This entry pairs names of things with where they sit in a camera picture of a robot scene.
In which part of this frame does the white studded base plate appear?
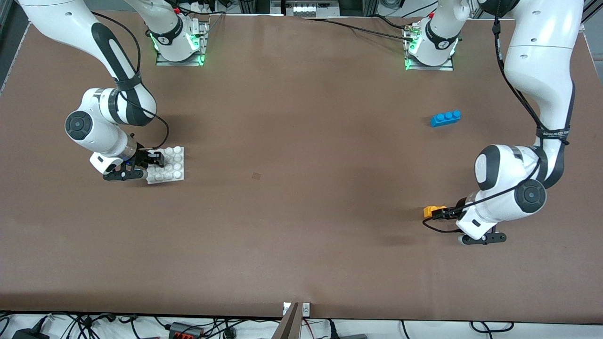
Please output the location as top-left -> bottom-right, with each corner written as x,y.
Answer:
146,146 -> 185,185

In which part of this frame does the blue three-stud block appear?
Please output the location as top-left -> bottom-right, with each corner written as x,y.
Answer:
430,110 -> 462,128

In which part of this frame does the black orange power adapter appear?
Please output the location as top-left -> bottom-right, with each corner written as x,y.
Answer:
169,322 -> 204,339

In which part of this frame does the white power strip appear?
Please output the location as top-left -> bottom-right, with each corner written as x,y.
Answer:
292,1 -> 341,17

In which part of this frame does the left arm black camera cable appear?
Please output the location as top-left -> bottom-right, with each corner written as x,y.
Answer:
422,14 -> 576,234

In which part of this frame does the black looped floor cable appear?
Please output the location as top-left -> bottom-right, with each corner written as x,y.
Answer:
470,321 -> 515,333

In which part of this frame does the grey aluminium post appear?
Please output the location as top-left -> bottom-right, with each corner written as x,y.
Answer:
272,302 -> 302,339

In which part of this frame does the black table cable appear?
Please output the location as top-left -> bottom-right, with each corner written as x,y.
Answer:
301,17 -> 417,42
367,14 -> 415,32

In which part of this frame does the aluminium frame extrusion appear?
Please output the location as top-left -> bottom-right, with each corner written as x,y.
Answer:
584,0 -> 603,22

